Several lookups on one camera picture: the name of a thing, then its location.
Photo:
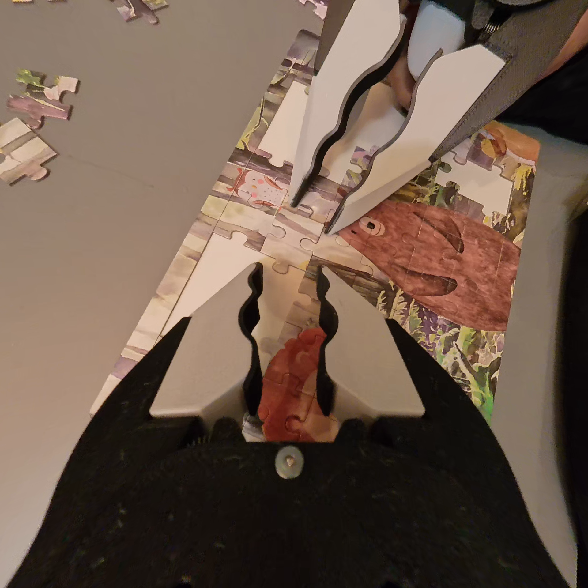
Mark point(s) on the person's black clothing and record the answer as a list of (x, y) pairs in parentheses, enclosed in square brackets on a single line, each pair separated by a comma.
[(579, 367)]

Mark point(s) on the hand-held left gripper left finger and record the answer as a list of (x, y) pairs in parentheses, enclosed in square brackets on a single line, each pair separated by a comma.
[(202, 358)]

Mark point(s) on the purple white jigsaw piece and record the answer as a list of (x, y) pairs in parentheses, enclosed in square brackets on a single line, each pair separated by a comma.
[(138, 9)]

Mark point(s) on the purple yellow jigsaw piece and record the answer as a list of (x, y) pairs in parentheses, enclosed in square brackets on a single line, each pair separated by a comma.
[(314, 2)]

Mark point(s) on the partly assembled jigsaw puzzle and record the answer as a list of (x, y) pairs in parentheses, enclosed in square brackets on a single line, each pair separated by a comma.
[(436, 275)]

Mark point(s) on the person's right hand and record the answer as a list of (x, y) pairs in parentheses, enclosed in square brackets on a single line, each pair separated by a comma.
[(402, 87)]

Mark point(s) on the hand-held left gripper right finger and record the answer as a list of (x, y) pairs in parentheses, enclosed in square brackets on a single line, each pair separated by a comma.
[(372, 363)]

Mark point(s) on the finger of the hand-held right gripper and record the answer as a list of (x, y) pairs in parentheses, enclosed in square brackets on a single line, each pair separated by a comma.
[(358, 46), (450, 101)]

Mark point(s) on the green white jigsaw piece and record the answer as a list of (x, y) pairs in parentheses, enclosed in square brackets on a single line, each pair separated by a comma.
[(64, 85)]

